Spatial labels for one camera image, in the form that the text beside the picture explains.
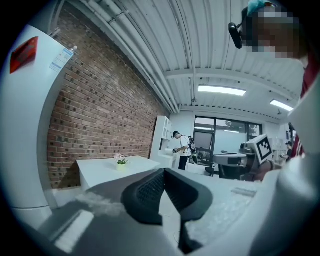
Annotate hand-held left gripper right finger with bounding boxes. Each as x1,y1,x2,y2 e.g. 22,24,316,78
163,167,214,255

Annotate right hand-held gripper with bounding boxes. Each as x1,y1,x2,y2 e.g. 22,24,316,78
238,133,273,181

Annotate white desk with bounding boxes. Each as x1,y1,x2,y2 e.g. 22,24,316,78
82,168,266,251

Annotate white refrigerator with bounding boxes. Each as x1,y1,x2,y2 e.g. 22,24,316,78
0,23,76,227

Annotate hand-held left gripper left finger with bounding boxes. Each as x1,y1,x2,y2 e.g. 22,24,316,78
120,168,166,225

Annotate dark framed window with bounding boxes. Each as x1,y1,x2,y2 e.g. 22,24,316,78
193,115,263,166

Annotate white side table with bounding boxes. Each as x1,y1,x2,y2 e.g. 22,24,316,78
75,154,161,193

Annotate black office chair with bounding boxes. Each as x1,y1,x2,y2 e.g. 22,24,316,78
204,161,220,177

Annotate long ceiling light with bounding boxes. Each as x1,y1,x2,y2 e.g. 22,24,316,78
197,84,247,97
269,98,295,112

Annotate person's white and red top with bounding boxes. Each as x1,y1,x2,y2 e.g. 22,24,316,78
286,51,320,157

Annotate pink flowers in yellow pot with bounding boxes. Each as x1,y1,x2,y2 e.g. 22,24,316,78
113,152,130,172

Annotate black head camera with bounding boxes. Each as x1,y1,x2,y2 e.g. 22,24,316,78
227,6,251,50

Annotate person's right forearm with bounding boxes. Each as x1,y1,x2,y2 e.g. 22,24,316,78
252,159,282,183

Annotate white tall cabinet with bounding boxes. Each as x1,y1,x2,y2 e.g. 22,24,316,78
149,115,174,169

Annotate grey round table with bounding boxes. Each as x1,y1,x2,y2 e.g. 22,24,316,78
211,151,248,180

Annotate grey flat item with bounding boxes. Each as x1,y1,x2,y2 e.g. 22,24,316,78
230,186,258,199

